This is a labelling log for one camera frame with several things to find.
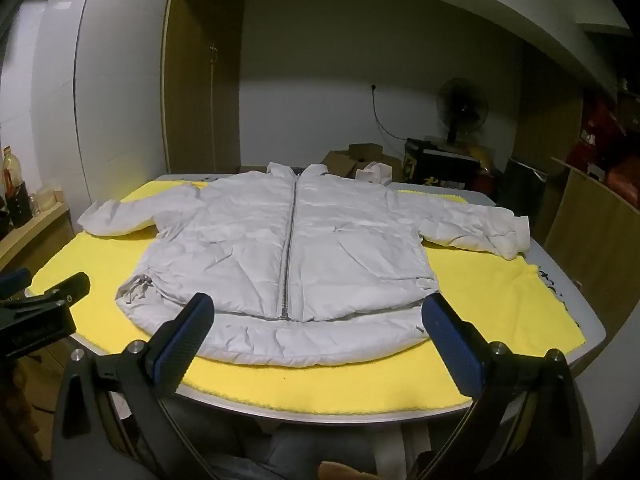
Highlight white puffer jacket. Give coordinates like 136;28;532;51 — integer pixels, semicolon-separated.
78;161;531;367

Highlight black and yellow box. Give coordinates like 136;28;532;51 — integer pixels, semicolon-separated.
404;137;494;194

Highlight yellow blanket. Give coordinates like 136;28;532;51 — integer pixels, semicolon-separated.
25;177;587;416

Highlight person's legs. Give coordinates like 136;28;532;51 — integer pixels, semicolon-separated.
165;400;451;480

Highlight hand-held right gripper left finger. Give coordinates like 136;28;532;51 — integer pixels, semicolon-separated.
50;291;216;480

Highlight wooden side counter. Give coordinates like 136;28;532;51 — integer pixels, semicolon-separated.
0;202;77;281

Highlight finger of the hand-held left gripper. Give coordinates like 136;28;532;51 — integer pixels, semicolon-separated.
25;271;91;307
0;267;32;302

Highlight black power cable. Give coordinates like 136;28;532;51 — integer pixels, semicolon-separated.
371;90;408;139

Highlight wooden board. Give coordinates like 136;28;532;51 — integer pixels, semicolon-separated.
544;156;640;322

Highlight red bags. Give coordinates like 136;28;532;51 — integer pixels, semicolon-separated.
575;99;640;192

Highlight black cylindrical bin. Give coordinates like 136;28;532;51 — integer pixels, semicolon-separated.
502;157;549;233

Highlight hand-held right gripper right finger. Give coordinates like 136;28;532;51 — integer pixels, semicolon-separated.
421;292;593;480

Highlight white tissue box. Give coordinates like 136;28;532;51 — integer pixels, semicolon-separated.
356;161;394;185

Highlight black standing fan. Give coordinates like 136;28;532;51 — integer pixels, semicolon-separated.
435;77;490;144

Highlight brown wooden cabinet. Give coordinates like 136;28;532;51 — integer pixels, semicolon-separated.
514;42;587;162

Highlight wooden wardrobe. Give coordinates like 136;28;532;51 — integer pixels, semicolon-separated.
162;0;246;177

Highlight open cardboard box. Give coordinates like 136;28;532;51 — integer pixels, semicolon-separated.
320;150;360;178
347;143;387;162

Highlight clear plastic container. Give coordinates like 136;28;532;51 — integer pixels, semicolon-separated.
31;185;66;216

